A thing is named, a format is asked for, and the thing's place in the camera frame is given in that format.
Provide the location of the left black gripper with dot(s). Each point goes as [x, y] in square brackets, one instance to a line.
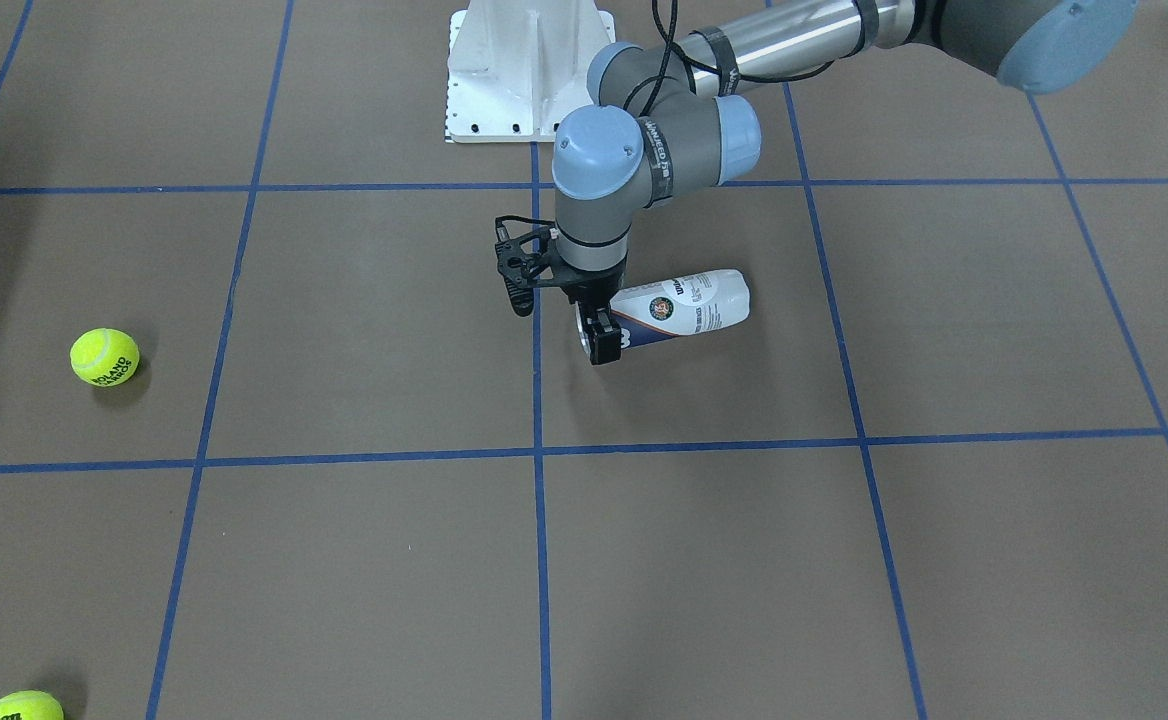
[592, 289]

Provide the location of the clear tennis ball can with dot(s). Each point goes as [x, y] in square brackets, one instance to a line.
[680, 307]

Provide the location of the tennis ball Roland Garros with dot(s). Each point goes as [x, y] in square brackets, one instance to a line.
[104, 357]

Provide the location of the tennis ball Wilson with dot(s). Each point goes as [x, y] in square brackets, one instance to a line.
[31, 705]

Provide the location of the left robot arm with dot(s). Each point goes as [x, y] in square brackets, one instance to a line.
[669, 120]

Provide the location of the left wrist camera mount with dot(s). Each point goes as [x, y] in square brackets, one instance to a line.
[524, 255]

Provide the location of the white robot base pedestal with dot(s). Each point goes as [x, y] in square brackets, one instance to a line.
[517, 68]

